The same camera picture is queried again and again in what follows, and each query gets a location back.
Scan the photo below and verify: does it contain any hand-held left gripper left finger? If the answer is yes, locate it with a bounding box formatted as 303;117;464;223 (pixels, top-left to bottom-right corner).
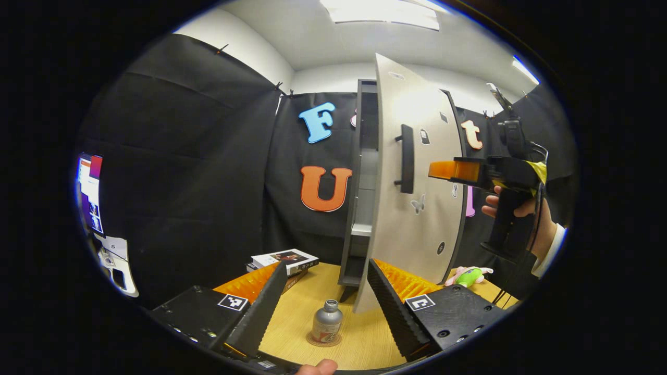
150;260;289;360

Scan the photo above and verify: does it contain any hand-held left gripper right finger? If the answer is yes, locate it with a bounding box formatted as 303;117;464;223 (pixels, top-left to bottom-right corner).
367;259;509;363

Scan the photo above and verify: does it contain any black cabinet door handle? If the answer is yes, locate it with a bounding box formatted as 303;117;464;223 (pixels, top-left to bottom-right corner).
394;124;415;194

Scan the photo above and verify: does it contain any silver metal bottle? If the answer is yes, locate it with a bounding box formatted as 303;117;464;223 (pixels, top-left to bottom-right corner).
312;299;344;344

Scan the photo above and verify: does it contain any round cork coaster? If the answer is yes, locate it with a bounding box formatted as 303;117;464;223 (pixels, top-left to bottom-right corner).
306;331;342;348

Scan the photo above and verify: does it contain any beige cabinet door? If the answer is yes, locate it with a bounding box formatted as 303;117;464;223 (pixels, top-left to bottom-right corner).
354;53;464;314

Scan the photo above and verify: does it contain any dark cover book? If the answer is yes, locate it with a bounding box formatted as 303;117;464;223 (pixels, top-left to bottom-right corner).
245;263;313;294

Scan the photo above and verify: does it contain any white cover book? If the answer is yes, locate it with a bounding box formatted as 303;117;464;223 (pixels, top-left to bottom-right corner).
251;248;320;277

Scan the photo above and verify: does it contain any green and pink plush toy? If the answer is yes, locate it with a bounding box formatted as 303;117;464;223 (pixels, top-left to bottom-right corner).
444;266;493;289

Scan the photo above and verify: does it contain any small ceiling light panel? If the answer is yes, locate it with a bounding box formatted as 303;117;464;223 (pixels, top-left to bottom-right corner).
512;56;540;85

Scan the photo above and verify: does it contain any black backdrop cloth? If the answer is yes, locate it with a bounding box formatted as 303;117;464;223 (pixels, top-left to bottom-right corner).
73;34;579;310

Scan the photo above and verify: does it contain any white plastic device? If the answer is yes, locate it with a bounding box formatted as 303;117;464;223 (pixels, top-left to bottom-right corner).
94;234;139;298

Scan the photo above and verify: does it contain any large ceiling light panel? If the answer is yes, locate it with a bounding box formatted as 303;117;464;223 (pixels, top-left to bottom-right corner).
320;0;441;31

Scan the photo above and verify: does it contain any computer monitor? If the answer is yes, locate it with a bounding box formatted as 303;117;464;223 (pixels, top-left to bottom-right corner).
77;153;105;236

